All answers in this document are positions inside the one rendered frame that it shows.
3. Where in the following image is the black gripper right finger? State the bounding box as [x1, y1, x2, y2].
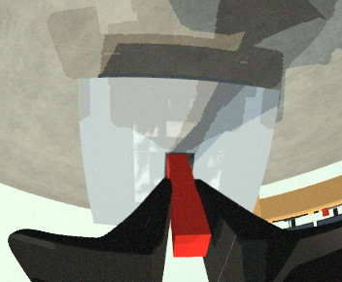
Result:
[194, 179, 342, 282]

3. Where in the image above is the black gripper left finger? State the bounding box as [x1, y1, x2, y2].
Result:
[8, 178, 173, 282]

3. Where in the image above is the red rectangular peg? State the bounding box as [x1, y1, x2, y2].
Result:
[167, 154, 211, 258]

